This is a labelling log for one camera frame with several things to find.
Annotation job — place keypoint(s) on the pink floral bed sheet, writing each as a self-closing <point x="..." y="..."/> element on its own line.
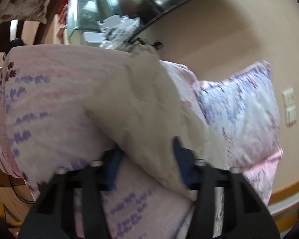
<point x="43" y="127"/>

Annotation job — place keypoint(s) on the wall power socket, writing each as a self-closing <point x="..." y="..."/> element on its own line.
<point x="288" y="97"/>

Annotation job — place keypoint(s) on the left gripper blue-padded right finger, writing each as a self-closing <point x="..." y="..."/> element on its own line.
<point x="245" y="214"/>

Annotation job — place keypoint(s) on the wall light switch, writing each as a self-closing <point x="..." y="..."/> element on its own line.
<point x="291" y="115"/>

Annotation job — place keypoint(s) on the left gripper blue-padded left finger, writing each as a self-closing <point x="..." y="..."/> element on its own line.
<point x="52" y="215"/>

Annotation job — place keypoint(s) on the glass cabinet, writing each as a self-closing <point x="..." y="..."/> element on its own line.
<point x="87" y="20"/>

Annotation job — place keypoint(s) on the beige puffer jacket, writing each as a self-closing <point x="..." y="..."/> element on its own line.
<point x="140" y="109"/>

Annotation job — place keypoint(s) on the pink floral pillow left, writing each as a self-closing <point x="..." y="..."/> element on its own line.
<point x="243" y="109"/>

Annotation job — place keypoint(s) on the crumpled clear plastic bag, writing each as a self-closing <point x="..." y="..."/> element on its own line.
<point x="117" y="30"/>

